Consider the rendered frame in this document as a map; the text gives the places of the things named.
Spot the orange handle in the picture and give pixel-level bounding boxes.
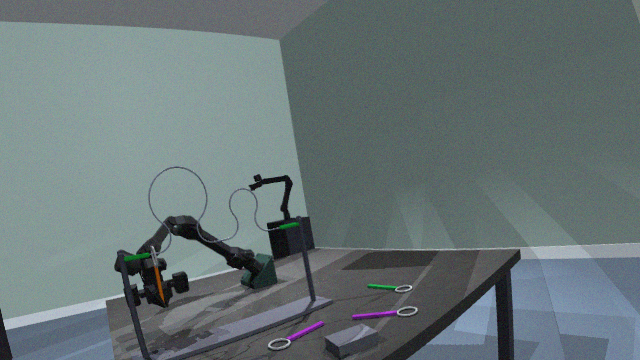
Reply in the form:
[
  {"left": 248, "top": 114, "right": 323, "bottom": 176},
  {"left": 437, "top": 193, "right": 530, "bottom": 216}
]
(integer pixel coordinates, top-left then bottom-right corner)
[{"left": 151, "top": 246, "right": 164, "bottom": 301}]

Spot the purple handle with white loop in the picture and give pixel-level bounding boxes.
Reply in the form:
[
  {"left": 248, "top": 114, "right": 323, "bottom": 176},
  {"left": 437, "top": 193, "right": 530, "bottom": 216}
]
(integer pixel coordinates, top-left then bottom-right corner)
[
  {"left": 352, "top": 306, "right": 418, "bottom": 319},
  {"left": 268, "top": 321, "right": 324, "bottom": 350}
]

